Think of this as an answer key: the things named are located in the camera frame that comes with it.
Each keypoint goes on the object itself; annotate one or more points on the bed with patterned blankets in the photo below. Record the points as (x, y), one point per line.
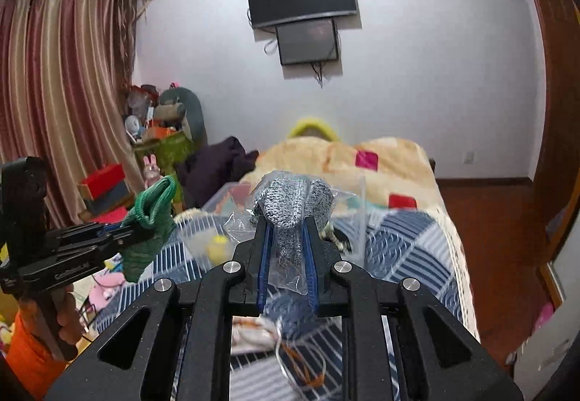
(408, 247)

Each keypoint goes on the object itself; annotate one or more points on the pink plush toy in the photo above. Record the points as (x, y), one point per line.
(106, 288)

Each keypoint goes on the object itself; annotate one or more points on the small black wall monitor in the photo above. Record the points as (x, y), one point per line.
(308, 41)

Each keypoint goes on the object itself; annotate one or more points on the dark purple clothing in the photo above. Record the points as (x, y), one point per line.
(213, 165)

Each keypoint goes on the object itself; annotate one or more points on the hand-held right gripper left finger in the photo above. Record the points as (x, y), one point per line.
(262, 265)

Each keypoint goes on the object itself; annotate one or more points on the grey knitted socks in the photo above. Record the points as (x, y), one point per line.
(290, 206)

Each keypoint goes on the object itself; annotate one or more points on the clear bag with orange item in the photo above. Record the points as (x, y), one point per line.
(253, 335)

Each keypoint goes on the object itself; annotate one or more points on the dark grey box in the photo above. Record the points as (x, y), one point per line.
(108, 199)

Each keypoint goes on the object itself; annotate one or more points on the clear plastic storage box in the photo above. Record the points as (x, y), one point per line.
(362, 211)

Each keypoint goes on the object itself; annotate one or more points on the person's left forearm orange sleeve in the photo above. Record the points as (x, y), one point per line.
(31, 355)

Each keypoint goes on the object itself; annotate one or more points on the green fabric bag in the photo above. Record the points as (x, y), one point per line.
(170, 149)

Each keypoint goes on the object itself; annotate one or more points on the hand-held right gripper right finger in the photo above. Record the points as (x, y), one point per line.
(311, 265)

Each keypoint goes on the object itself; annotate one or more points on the striped red beige curtain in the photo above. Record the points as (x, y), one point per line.
(59, 88)

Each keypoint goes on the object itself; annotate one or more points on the green knitted sock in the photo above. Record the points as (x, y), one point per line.
(152, 224)

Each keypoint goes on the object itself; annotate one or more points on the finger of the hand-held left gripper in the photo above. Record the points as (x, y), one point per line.
(104, 230)
(131, 242)

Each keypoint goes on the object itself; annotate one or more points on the red box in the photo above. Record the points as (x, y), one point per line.
(104, 179)

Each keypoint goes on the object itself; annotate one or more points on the person's left hand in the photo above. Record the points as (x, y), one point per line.
(68, 315)

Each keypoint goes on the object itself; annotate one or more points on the grey green plush toy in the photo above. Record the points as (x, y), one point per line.
(183, 106)

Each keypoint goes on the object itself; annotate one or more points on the brown wooden door frame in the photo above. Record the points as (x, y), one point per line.
(553, 66)

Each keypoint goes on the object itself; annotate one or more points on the white wall socket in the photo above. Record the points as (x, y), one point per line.
(469, 157)

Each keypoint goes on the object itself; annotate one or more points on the pink bunny toy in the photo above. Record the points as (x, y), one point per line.
(152, 172)

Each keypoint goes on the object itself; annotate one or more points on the yellow ball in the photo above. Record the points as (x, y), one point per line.
(218, 246)

